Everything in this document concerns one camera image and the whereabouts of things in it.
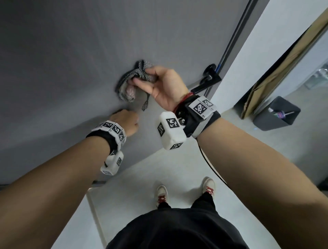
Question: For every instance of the person's right hand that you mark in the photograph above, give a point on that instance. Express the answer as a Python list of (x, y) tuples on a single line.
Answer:
[(166, 87)]

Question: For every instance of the person's right forearm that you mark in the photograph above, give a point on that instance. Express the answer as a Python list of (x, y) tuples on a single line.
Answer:
[(271, 184)]

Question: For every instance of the blue film latch plate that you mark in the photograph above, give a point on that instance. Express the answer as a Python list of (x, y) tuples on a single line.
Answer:
[(218, 69)]

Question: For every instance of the grey door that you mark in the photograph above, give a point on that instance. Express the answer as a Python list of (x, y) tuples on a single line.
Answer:
[(77, 64)]

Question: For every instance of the colourful packet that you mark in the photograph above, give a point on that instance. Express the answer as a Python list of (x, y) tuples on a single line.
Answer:
[(279, 114)]

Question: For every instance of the person's left forearm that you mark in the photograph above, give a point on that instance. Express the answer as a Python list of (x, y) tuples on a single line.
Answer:
[(46, 195)]

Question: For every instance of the black clothing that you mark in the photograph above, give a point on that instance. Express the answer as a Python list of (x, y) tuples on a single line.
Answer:
[(179, 228)]

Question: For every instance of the black white marker wristband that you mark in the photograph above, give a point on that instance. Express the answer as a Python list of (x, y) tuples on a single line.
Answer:
[(107, 136), (202, 118)]

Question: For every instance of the person's left hand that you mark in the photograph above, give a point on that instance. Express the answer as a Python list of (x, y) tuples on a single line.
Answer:
[(125, 121)]

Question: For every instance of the grey cleaning cloth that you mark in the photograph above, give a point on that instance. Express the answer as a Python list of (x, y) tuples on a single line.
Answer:
[(128, 91)]

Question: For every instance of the wooden table with black frame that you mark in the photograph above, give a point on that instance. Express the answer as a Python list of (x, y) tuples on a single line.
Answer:
[(282, 71)]

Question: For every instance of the black bin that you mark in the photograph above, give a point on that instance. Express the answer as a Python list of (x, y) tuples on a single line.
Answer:
[(266, 123)]

